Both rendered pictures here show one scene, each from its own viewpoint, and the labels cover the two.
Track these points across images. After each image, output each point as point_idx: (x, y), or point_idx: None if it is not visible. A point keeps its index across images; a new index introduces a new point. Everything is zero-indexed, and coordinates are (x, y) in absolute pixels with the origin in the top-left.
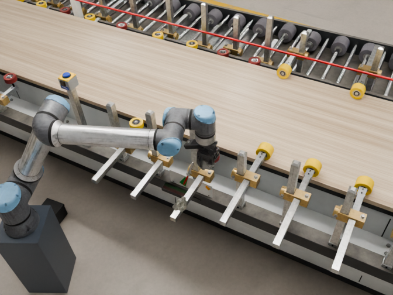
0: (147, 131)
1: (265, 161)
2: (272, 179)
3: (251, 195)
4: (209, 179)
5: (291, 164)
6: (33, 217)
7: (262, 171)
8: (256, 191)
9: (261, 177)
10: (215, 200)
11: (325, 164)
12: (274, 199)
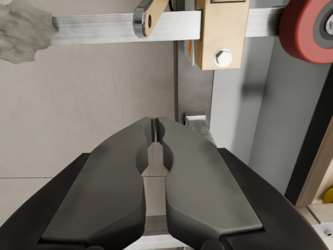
0: None
1: (315, 202)
2: (278, 162)
3: (241, 105)
4: (198, 66)
5: None
6: None
7: (294, 150)
8: (253, 110)
9: (281, 138)
10: (181, 65)
11: None
12: (244, 144)
